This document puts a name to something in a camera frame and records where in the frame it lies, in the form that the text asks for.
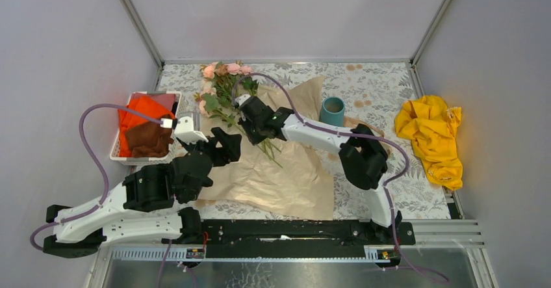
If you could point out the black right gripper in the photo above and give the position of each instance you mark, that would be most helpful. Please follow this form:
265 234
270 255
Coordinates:
254 140

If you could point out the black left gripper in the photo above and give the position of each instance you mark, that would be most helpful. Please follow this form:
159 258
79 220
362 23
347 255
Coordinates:
192 147

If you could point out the peach kraft wrapping paper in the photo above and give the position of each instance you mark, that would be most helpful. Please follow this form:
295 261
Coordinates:
301 182

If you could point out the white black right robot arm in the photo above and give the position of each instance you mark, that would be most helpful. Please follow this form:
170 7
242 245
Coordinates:
363 158

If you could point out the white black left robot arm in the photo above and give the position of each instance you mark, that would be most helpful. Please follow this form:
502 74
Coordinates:
148 205

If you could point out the teal cylindrical vase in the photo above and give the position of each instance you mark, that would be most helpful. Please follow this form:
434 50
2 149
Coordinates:
332 111

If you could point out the brown cloth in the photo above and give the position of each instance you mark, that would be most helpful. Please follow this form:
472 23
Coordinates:
149 140

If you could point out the white plastic basket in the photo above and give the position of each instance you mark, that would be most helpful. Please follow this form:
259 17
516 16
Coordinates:
177 109

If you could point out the pink cloth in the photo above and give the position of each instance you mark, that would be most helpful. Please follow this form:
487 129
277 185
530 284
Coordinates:
166 100

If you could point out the orange cloth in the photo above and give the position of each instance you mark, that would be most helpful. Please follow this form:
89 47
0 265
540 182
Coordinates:
144 105

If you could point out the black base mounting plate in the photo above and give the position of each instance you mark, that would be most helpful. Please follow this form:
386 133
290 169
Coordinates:
293 239

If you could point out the floral patterned table mat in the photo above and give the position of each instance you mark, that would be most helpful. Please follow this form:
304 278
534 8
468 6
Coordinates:
373 94

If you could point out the yellow crumpled cloth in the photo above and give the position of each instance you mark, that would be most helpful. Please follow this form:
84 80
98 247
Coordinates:
432 127

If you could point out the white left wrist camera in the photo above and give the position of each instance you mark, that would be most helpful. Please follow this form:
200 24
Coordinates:
186 128

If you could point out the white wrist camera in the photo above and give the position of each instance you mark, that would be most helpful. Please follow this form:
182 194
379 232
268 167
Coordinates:
240 100
186 128

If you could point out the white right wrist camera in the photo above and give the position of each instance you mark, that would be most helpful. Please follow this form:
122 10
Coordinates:
240 100

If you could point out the aluminium frame rail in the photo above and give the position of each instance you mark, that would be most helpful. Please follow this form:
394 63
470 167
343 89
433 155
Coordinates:
141 29

